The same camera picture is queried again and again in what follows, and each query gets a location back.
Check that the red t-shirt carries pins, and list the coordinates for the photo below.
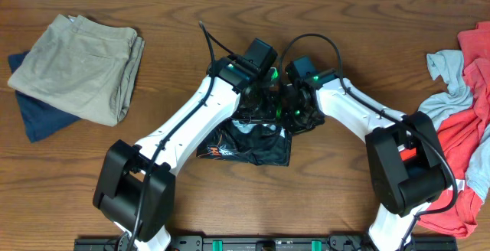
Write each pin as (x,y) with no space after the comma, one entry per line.
(461,220)

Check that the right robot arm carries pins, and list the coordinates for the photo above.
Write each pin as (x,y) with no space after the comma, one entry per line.
(407,167)

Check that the black patterned cycling jersey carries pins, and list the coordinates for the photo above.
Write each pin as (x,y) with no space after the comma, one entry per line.
(257,144)

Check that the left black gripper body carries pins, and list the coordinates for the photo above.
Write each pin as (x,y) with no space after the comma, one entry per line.
(262,109)

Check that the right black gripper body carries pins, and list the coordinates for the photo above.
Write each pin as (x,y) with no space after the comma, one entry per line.
(301,119)

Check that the light grey t-shirt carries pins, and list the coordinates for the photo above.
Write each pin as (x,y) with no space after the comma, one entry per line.
(460,116)

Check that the folded khaki trousers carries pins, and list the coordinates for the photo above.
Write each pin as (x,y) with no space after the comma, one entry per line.
(83,68)

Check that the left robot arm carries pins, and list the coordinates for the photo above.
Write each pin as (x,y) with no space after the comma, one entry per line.
(136,186)

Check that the folded navy blue garment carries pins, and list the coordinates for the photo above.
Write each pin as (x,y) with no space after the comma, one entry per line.
(40,119)

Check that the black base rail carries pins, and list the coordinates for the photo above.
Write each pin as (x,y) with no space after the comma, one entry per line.
(339,242)

